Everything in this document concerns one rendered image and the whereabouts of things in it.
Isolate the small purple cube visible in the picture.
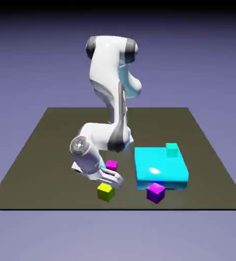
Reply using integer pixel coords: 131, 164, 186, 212
146, 182, 166, 204

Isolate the small magenta cube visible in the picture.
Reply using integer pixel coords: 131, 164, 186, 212
105, 160, 118, 172

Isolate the large cyan box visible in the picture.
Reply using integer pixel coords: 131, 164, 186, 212
134, 146, 190, 191

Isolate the small teal cube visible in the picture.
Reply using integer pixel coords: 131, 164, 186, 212
166, 143, 179, 158

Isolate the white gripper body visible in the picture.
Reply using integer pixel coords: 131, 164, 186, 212
90, 168, 124, 189

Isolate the small yellow cube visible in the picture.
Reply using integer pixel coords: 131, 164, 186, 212
97, 182, 115, 202

